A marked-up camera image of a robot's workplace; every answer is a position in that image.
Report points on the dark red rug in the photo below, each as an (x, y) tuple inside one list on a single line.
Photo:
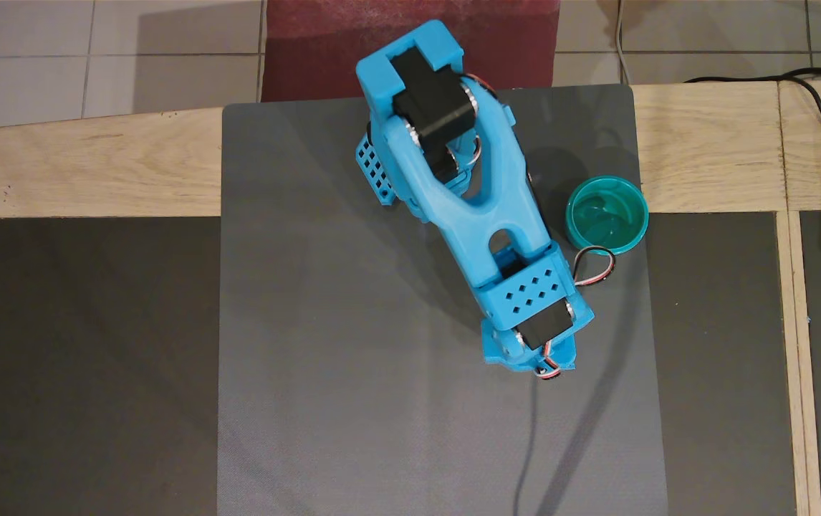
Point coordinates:
[(310, 43)]

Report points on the teal plastic cup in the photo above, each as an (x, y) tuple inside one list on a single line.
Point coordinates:
[(607, 215)]

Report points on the gray rubber mat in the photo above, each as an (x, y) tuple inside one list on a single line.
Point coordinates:
[(310, 358)]

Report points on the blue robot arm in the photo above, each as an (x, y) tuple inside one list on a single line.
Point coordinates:
[(482, 215)]

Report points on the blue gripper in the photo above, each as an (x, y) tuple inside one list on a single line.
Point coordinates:
[(502, 356)]

